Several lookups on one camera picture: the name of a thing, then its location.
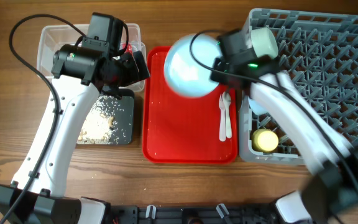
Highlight small light blue bowl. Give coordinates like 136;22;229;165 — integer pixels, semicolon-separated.
248;97;268;116

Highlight white plastic fork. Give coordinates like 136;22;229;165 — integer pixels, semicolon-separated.
219;94;226;142

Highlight rice and mushroom leftovers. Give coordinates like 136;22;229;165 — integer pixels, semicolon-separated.
77;95;133;145

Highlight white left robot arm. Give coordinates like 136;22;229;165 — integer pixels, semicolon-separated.
0;12;150;223

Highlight yellow plastic cup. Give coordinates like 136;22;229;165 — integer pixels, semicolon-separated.
251;129;278;153

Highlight grey dishwasher rack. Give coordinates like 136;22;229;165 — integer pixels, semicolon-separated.
238;7;358;172

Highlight red snack wrapper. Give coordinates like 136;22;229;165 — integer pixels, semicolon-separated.
126;44;133;54

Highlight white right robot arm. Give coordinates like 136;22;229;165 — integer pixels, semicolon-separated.
211;28;358;223

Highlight black waste bin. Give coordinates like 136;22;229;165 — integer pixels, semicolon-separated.
76;88;135;146

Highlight white plastic spoon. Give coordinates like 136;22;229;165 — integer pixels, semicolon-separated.
223;91;232;139

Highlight large light blue plate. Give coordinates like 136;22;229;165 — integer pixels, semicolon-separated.
163;34;221;98

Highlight black mounting rail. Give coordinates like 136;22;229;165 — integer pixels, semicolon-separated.
106;203;279;224

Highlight clear plastic bin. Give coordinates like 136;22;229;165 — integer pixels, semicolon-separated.
37;16;146;97

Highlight red plastic tray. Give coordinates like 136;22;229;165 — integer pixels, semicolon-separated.
142;46;238;165

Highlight green bowl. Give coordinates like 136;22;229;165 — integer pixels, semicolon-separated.
250;27;278;59

